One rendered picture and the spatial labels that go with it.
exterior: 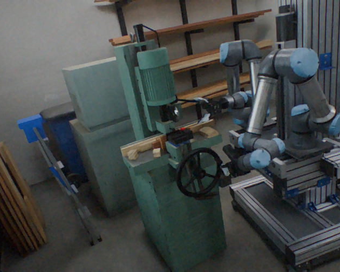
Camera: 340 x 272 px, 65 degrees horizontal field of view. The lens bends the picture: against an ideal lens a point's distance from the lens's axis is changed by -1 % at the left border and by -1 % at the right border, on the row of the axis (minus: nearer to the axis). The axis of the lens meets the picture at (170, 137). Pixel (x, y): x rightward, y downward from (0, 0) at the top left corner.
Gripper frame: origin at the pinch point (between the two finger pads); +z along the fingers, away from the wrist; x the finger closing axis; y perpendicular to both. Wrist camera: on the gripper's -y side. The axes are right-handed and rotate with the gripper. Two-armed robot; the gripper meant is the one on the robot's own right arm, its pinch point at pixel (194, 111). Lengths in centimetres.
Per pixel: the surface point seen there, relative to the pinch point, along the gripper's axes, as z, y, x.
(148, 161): 33.9, -0.8, 19.8
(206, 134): -8.1, -3.9, 17.4
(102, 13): -23, -241, -96
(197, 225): 11, -3, 77
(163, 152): 22.3, -4.4, 19.3
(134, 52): 17, -31, -39
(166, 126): 14.3, -11.6, 6.6
